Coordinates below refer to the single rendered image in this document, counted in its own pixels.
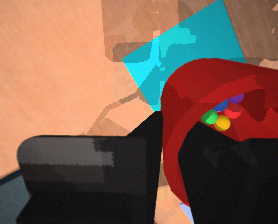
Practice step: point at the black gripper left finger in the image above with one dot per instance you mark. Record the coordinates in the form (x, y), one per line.
(124, 164)

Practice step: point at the green marble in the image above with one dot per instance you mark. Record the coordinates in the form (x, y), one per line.
(210, 117)

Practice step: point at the yellow marble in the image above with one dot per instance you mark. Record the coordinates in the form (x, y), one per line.
(223, 123)

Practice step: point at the light brown wooden plank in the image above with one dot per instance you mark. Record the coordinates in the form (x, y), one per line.
(164, 192)

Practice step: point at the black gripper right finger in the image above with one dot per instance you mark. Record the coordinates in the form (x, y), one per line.
(222, 176)

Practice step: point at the blue marble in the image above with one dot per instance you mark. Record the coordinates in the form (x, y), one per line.
(222, 106)

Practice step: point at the purple marble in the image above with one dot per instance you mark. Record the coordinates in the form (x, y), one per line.
(236, 99)

